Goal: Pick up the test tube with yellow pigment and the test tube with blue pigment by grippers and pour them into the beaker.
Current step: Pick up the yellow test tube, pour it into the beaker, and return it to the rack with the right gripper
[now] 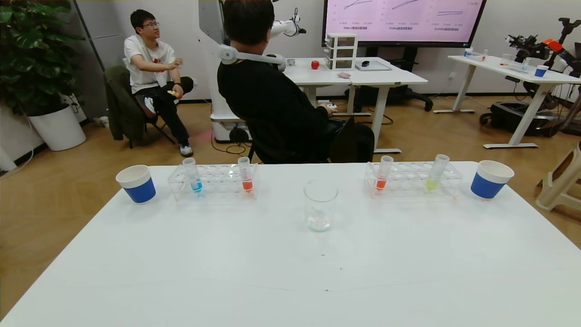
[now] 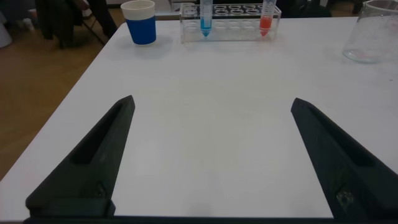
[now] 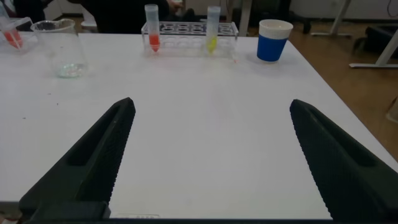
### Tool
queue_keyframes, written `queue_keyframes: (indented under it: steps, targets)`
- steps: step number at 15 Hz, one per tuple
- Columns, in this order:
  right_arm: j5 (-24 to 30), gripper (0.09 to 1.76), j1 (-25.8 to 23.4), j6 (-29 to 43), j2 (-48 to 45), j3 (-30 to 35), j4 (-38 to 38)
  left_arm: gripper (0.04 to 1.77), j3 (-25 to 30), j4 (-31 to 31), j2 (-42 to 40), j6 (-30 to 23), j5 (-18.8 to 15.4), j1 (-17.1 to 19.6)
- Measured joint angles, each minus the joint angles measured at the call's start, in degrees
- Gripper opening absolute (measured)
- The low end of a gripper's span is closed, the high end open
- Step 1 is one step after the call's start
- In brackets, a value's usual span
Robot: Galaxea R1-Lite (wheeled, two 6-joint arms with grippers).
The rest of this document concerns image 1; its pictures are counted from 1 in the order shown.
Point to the tall grey cabinet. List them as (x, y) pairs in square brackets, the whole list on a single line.
[(100, 27)]

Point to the white plant pot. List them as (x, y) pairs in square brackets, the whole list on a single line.
[(56, 129)]

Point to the green potted plant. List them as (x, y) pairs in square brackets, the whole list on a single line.
[(32, 54)]

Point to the blue pigment test tube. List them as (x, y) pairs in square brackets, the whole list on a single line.
[(196, 185)]

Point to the small blue paper cup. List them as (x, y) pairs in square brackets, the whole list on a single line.
[(541, 71)]

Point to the beige plastic stool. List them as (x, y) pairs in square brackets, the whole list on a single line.
[(560, 184)]

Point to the black mobile robot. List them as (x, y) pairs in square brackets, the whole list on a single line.
[(513, 117)]

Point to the man in white t-shirt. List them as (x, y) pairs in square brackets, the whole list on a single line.
[(145, 68)]

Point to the white standing desk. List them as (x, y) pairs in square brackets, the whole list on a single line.
[(499, 66), (390, 78)]

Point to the black office chair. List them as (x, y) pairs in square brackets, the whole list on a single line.
[(358, 145)]

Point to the white drawer organizer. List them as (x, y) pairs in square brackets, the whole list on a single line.
[(341, 51)]

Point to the large display screen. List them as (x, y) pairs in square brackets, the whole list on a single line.
[(404, 20)]

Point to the white neck headset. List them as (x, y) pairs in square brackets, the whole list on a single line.
[(228, 53)]

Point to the small clear tube rack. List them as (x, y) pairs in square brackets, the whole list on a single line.
[(519, 66), (475, 56)]

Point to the orange pigment test tube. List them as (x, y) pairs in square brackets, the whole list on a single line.
[(381, 183), (247, 185)]

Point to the yellow pigment test tube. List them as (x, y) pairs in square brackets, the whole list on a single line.
[(432, 183)]

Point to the grey tablet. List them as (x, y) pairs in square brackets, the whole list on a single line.
[(373, 66)]

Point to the glass beaker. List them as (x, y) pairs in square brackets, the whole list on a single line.
[(320, 221)]

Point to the tall white robot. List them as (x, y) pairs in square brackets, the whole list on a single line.
[(211, 22)]

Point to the small pink object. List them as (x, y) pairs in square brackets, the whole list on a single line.
[(344, 75)]

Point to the person in black sweater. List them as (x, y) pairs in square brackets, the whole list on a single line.
[(268, 100)]

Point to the black screen stand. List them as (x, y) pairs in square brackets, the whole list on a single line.
[(406, 93)]

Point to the dark green jacket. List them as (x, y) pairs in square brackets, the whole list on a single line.
[(119, 104)]

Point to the clear test tube rack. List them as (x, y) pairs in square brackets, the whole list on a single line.
[(408, 180), (220, 184)]

